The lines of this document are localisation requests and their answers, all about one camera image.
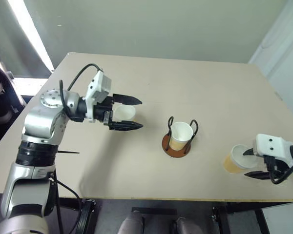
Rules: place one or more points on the black metal table frame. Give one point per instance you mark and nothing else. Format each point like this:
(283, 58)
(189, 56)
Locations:
(234, 207)

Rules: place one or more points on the white door panel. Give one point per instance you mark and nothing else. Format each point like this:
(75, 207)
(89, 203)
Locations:
(278, 48)

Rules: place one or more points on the thin black pointed stick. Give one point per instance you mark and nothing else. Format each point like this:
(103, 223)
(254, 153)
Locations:
(68, 152)

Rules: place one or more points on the white board panel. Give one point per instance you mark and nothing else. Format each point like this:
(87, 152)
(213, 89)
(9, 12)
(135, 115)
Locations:
(283, 218)

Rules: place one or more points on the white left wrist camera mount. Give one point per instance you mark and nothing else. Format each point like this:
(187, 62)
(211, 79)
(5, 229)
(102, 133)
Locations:
(98, 84)

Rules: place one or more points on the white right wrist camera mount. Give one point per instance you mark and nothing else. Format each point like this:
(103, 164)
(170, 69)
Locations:
(271, 145)

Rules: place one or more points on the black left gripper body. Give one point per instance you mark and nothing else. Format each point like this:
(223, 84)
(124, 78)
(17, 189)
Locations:
(104, 111)

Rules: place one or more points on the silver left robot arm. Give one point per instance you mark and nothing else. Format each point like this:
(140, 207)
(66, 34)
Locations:
(39, 122)

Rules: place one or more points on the grey rounded shape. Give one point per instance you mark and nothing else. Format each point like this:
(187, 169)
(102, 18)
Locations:
(134, 223)
(185, 225)

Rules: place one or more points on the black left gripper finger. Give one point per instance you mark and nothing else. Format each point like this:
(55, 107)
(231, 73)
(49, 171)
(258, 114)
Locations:
(127, 100)
(127, 126)

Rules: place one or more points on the white paper cup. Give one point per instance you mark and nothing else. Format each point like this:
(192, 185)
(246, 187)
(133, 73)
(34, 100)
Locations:
(124, 112)
(182, 132)
(234, 165)

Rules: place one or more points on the dark bulky equipment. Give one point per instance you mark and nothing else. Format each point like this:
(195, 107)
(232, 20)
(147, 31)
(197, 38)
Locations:
(0, 102)

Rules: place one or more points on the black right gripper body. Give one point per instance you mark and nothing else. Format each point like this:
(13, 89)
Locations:
(273, 168)

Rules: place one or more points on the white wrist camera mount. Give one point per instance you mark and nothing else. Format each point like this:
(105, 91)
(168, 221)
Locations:
(98, 84)
(271, 145)

